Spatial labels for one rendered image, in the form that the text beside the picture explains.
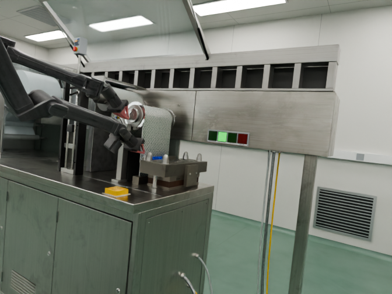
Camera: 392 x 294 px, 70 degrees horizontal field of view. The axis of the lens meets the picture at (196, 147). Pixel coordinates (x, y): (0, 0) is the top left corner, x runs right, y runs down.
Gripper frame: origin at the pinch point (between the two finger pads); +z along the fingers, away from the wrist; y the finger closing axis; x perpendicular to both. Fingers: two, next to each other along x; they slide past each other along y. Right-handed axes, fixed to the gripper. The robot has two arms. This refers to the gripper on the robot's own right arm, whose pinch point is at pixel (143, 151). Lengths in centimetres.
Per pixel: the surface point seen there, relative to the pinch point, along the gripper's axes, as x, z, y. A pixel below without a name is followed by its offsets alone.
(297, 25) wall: 274, 145, 7
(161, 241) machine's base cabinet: -37.6, 8.9, 25.5
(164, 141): 13.9, 11.8, 0.2
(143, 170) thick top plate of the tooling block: -9.9, -0.9, 6.8
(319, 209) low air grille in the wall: 75, 260, 58
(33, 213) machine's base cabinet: -47, -5, -47
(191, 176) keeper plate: -1.9, 17.6, 21.9
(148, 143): 5.5, 0.7, 0.2
